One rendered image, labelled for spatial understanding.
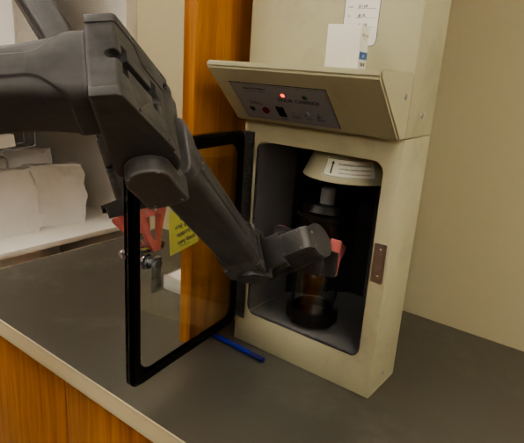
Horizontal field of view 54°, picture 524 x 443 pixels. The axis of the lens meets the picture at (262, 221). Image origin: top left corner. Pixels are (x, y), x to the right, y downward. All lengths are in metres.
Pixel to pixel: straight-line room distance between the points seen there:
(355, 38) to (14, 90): 0.52
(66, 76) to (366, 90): 0.46
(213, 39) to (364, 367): 0.65
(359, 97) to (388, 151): 0.12
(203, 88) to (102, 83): 0.61
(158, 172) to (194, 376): 0.64
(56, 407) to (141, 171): 0.88
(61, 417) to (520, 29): 1.25
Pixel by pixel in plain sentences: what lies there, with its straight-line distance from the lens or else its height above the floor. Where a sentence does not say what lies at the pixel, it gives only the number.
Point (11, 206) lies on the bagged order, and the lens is 1.83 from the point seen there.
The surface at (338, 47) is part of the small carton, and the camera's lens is 0.79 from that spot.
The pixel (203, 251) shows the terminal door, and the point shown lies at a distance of 0.93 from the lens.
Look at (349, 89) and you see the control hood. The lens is 0.76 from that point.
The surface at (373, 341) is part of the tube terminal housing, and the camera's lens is 0.94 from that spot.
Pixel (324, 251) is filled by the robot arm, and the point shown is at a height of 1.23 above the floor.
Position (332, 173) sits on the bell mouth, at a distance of 0.92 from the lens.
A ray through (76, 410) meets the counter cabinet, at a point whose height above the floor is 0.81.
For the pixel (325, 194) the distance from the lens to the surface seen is 0.97.
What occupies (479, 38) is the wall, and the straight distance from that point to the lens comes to 1.25.
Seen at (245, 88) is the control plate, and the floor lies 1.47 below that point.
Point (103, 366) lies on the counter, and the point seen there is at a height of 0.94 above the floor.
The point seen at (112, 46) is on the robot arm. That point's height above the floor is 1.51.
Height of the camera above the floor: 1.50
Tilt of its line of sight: 17 degrees down
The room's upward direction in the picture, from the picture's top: 4 degrees clockwise
